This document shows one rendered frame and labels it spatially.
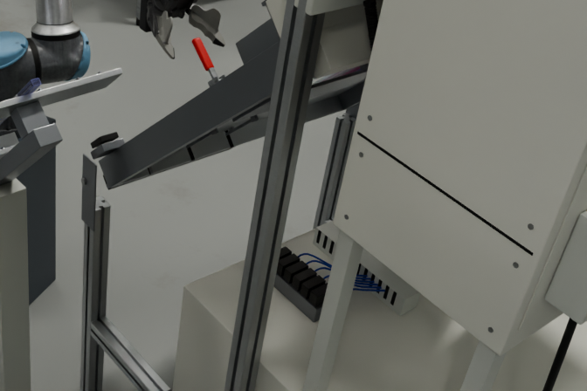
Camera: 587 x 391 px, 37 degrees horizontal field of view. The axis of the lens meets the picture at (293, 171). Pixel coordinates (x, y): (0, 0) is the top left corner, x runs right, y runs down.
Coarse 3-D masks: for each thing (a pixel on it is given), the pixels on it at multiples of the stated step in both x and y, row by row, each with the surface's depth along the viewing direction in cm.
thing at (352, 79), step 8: (368, 64) 166; (352, 72) 156; (360, 72) 157; (328, 80) 152; (336, 80) 153; (344, 80) 158; (352, 80) 163; (360, 80) 169; (312, 88) 150; (320, 88) 155; (328, 88) 161; (336, 88) 166; (312, 96) 163; (264, 104) 145; (248, 112) 149; (256, 112) 152; (264, 112) 157; (232, 120) 153
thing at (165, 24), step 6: (162, 18) 161; (168, 18) 158; (162, 24) 160; (168, 24) 158; (162, 30) 160; (168, 30) 158; (156, 36) 160; (162, 36) 159; (168, 36) 158; (162, 42) 159; (168, 42) 159; (162, 48) 159; (168, 48) 159; (168, 54) 159; (174, 54) 159
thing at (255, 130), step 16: (336, 96) 224; (320, 112) 219; (336, 112) 223; (240, 128) 204; (256, 128) 207; (208, 144) 198; (224, 144) 201; (240, 144) 204; (176, 160) 193; (192, 160) 196
